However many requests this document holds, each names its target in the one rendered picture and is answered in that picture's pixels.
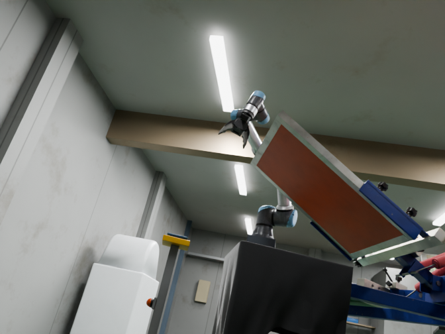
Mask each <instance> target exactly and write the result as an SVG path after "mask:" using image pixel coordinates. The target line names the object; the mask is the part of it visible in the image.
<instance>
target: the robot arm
mask: <svg viewBox="0 0 445 334"><path fill-rule="evenodd" d="M265 98H266V96H265V94H264V93H263V92H261V91H255V92H254V93H253V94H252V95H251V97H250V99H249V100H248V102H247V104H246V105H245V106H243V109H235V110H232V112H231V114H230V118H231V121H229V122H228V123H227V124H226V125H225V126H224V127H223V128H222V129H221V130H220V131H219V133H218V135H219V134H222V133H225V132H226V131H227V130H231V132H232V133H234V134H236V135H238V136H240V137H241V135H242V138H243V145H242V146H243V148H245V146H246V143H247V141H248V142H249V144H250V146H251V147H252V152H253V154H254V155H255V154H256V153H257V151H258V149H259V147H260V145H261V143H262V141H261V139H260V137H259V135H258V133H257V131H256V129H255V127H254V125H253V124H252V121H257V122H258V123H259V124H261V125H264V124H266V123H267V122H268V121H269V119H270V116H269V114H268V112H267V109H266V107H265V105H264V101H265ZM232 126H233V127H232ZM277 200H278V206H277V207H276V208H275V207H274V206H270V205H264V206H261V207H260V208H259V210H258V216H257V221H256V228H255V229H254V231H253V233H252V235H254V236H258V237H265V238H269V239H274V238H273V227H294V226H295V224H296V221H297V210H295V209H294V206H293V205H292V204H291V202H290V201H289V200H288V199H287V198H286V197H285V196H284V195H283V194H282V193H281V192H280V191H279V190H278V189H277Z"/></svg>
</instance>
